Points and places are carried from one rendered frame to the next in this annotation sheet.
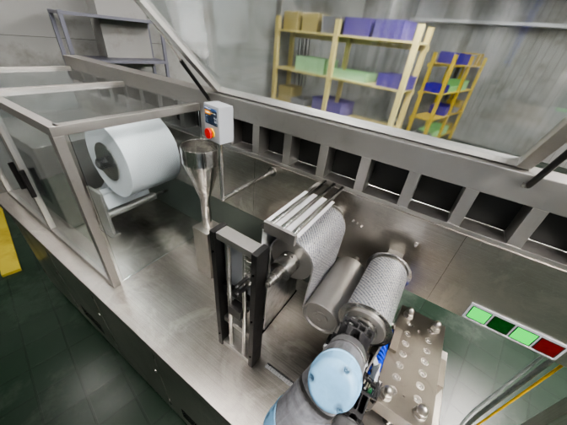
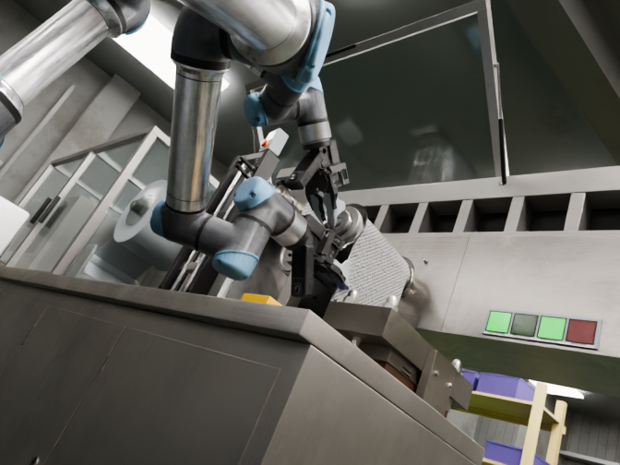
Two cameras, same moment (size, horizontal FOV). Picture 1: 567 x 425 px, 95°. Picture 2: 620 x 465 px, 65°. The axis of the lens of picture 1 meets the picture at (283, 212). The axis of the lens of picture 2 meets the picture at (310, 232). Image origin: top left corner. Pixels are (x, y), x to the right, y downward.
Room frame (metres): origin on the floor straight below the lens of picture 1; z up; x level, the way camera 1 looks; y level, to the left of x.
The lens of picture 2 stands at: (-0.62, -0.57, 0.71)
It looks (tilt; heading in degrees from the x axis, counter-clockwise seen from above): 24 degrees up; 20
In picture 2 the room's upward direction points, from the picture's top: 25 degrees clockwise
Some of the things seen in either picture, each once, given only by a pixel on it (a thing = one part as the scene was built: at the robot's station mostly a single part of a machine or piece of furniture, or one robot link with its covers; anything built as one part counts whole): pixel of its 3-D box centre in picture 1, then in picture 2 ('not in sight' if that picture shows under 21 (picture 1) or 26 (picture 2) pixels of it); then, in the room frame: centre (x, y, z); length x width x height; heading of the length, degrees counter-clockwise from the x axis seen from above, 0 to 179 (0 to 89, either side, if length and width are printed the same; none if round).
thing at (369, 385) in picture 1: (358, 400); (312, 245); (0.30, -0.25, 1.12); 0.12 x 0.08 x 0.09; 150
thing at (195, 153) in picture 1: (201, 153); not in sight; (0.88, 0.32, 1.50); 0.14 x 0.14 x 0.06
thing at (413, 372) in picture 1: (410, 362); (401, 358); (0.48, -0.49, 1.00); 0.40 x 0.16 x 0.06; 150
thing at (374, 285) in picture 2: (382, 331); (367, 300); (0.50, -0.36, 1.11); 0.23 x 0.01 x 0.18; 150
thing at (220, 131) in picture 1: (216, 122); (272, 142); (0.73, 0.21, 1.66); 0.07 x 0.07 x 0.10; 51
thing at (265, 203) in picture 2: not in sight; (263, 207); (0.16, -0.17, 1.11); 0.11 x 0.08 x 0.09; 150
